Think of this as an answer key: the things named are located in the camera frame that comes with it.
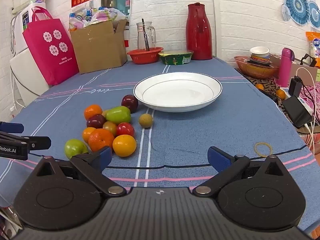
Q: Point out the amber glass bowl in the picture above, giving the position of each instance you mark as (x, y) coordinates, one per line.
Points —
(255, 72)

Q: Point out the round green jujube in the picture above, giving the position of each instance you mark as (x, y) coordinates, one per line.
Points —
(75, 148)

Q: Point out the brown cardboard box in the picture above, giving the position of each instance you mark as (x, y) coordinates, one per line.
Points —
(100, 52)

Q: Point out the red thermos jug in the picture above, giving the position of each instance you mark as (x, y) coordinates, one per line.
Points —
(198, 35)

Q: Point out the dark utensil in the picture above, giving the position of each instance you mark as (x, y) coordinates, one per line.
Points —
(145, 33)

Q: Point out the flat cardboard box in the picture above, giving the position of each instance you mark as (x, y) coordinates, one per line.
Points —
(303, 73)

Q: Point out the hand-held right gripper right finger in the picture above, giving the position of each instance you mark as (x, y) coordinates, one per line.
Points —
(218, 158)

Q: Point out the white power strip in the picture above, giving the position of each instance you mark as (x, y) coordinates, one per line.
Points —
(306, 105)

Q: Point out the brown longan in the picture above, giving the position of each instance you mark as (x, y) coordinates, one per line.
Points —
(104, 112)
(146, 120)

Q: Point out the large blue paper fan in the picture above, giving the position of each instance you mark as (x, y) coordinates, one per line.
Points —
(297, 5)

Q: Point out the blue striped tablecloth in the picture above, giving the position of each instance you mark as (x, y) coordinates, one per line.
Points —
(187, 135)

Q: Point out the black charger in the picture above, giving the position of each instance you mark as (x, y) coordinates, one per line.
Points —
(295, 86)

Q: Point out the white appliance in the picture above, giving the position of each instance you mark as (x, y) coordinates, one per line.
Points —
(20, 63)

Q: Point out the black power bank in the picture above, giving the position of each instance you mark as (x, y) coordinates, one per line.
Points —
(297, 112)

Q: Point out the oblong green jujube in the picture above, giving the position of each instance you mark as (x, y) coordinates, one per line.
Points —
(118, 115)

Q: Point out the orange snack packet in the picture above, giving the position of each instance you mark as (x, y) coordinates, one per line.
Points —
(313, 45)

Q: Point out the pink tote bag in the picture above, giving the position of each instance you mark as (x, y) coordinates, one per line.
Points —
(50, 55)

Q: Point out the small red fruit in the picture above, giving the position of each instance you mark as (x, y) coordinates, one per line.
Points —
(125, 129)

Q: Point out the dark red plum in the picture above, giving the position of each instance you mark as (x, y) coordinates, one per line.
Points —
(130, 103)
(96, 121)

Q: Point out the pink floral cloth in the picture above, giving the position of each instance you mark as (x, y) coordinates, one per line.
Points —
(315, 110)

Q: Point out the white paper cup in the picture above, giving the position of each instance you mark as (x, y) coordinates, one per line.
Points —
(260, 52)

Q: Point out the red plastic basket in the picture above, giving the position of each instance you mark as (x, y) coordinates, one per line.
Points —
(145, 56)

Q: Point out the large bumpy orange mandarin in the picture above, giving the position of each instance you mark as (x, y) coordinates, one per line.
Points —
(101, 140)

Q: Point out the glass pitcher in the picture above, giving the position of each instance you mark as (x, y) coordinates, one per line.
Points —
(140, 40)

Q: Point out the pink thermos bottle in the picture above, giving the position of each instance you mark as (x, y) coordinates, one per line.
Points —
(285, 67)

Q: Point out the yellow-orange citrus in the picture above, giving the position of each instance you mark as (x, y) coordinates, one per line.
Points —
(124, 145)

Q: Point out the small orange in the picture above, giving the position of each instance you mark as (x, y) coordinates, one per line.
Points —
(259, 86)
(280, 94)

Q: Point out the white plate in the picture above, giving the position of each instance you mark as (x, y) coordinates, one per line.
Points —
(177, 92)

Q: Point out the green lidded bowl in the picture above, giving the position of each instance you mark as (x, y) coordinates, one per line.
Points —
(175, 59)

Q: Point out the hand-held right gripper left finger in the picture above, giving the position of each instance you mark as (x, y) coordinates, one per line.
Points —
(105, 156)

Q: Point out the leopard print cloth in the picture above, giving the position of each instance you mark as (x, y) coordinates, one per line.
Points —
(267, 83)

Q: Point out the yellow rubber band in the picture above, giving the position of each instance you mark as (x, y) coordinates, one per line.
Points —
(255, 149)

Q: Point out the small red-yellow fruit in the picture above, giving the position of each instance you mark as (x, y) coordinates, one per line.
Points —
(110, 128)

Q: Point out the small orange tangerine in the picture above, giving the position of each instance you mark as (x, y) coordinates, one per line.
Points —
(93, 112)
(86, 133)

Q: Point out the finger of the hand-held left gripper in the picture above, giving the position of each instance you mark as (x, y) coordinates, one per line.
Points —
(40, 142)
(12, 127)

